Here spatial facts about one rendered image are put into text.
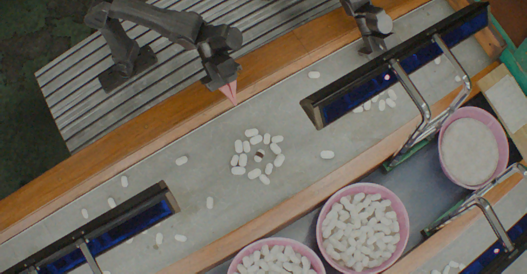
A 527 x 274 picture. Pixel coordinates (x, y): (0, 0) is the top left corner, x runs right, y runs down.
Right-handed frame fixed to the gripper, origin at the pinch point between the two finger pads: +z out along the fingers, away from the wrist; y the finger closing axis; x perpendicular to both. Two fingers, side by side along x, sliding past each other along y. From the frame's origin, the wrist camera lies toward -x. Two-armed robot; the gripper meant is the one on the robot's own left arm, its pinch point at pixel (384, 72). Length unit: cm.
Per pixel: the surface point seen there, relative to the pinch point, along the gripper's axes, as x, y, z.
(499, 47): -17.6, 37.5, 6.0
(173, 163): 8, -66, -6
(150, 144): 11, -69, -13
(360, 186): -15.5, -27.1, 17.7
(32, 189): 16, -109, -20
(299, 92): 7.3, -25.3, -5.5
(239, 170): -1, -52, 1
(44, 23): 144, -86, -51
